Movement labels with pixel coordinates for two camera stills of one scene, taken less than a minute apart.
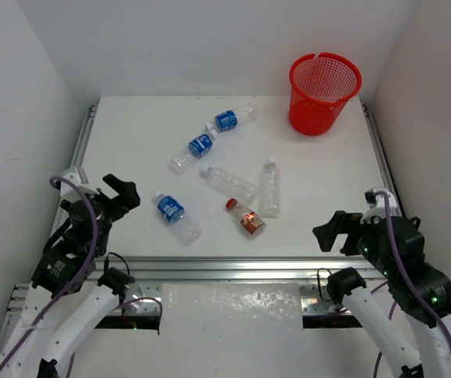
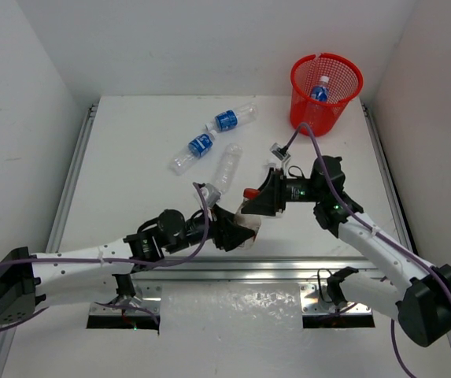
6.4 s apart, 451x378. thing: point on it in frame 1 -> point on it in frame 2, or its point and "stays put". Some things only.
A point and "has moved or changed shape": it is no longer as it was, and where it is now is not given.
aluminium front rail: (228, 268) stays put
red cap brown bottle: (250, 224) has moved or changed shape
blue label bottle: (185, 228) has moved or changed shape
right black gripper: (340, 221) -> (272, 195)
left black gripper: (109, 201) -> (217, 230)
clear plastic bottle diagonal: (234, 184) -> (227, 167)
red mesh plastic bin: (320, 87) stays put
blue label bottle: (230, 120) stays put
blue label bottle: (199, 146) stays put
